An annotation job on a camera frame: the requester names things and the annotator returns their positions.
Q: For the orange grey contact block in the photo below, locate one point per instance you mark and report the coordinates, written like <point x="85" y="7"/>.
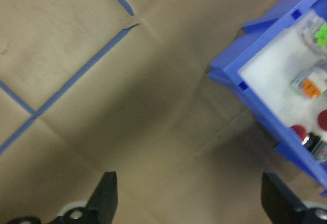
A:
<point x="310" y="88"/>

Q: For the red mushroom push button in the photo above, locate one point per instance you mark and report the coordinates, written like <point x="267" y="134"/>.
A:
<point x="299" y="130"/>
<point x="324" y="119"/>

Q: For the green grey contact block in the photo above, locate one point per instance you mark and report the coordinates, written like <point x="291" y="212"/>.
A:
<point x="320" y="34"/>

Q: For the blue bin holding push buttons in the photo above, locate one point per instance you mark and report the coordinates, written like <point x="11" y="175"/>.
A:
<point x="230" y="63"/>

